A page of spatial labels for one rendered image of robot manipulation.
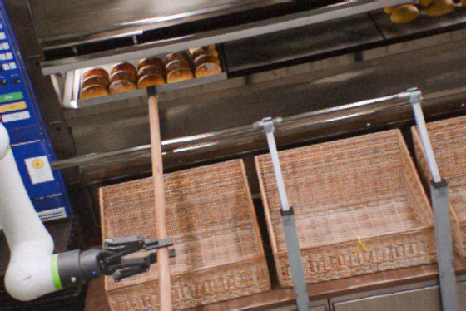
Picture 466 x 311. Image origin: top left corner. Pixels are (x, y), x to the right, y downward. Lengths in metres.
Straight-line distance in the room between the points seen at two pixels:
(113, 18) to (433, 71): 1.17
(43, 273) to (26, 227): 0.15
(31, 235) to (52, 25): 0.94
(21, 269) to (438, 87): 1.73
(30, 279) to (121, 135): 1.09
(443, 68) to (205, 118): 0.88
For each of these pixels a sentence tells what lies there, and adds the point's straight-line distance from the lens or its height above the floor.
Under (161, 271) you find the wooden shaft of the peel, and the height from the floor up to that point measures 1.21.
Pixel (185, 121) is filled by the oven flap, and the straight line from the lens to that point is 3.39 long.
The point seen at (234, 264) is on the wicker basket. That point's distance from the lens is 3.12.
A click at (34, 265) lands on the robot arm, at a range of 2.45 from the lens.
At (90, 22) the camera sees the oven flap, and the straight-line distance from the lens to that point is 3.20.
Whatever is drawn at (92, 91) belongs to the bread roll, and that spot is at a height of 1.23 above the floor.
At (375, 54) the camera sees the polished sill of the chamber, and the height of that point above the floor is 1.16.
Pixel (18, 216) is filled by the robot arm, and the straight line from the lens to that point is 2.49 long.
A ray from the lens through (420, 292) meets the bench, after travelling 3.26.
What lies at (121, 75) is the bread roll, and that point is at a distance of 3.40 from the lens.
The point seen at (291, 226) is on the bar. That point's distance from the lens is 2.93.
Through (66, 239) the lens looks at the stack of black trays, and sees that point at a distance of 3.33.
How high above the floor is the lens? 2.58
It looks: 30 degrees down
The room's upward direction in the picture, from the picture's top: 11 degrees counter-clockwise
